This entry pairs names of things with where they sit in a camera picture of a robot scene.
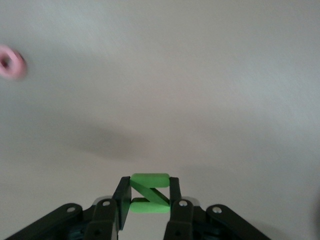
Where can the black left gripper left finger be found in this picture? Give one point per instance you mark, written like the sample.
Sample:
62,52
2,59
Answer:
100,220

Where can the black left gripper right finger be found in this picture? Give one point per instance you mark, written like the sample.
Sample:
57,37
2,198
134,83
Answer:
185,220

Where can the pink foam letter Q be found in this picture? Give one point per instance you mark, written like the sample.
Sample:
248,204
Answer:
17,72

